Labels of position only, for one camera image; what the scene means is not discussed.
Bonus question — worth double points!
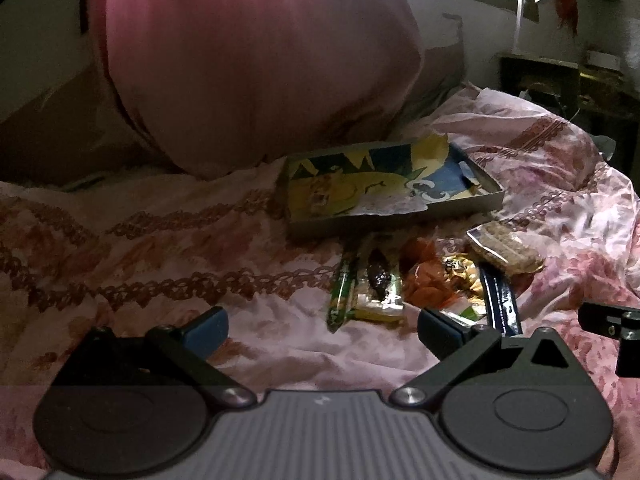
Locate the clear rice cracker packet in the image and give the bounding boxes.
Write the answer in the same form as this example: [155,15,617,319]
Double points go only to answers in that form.
[466,224,547,277]

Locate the golden snack packet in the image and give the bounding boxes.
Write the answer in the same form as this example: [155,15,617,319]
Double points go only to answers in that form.
[439,254,482,288]

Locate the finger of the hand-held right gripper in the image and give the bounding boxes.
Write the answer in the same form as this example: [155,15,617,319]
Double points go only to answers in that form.
[578,301,640,377]

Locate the brown pillow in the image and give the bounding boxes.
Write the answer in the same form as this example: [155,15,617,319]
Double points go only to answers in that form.
[0,57,171,183]

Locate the dark blue snack packet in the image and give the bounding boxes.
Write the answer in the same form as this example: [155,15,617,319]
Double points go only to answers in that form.
[475,259,524,337]

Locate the orange snack packet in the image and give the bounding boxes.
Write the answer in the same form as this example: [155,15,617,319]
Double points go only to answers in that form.
[399,236,489,329]

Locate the white container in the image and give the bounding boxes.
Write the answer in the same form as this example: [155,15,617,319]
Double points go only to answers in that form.
[585,50,624,69]

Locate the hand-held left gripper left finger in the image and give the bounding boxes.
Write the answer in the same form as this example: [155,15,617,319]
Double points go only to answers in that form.
[59,306,257,409]

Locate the green stick snack packet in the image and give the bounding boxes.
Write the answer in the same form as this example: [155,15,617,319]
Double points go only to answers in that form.
[326,252,357,334]

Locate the cardboard box with cartoon print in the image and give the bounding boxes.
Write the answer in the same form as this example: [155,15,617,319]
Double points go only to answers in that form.
[280,132,505,241]

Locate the pink pillow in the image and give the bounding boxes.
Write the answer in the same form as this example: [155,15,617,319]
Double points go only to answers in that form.
[87,0,427,181]

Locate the clear packet of dark plums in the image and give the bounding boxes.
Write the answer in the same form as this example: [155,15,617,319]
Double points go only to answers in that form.
[354,246,404,311]

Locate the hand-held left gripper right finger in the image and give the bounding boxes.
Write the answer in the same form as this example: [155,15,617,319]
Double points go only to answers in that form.
[389,307,584,409]

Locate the pink floral blanket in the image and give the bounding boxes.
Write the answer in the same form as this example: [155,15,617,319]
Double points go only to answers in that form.
[0,82,640,480]

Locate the dark bedside cabinet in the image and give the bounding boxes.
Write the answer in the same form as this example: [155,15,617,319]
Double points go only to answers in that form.
[499,51,640,161]

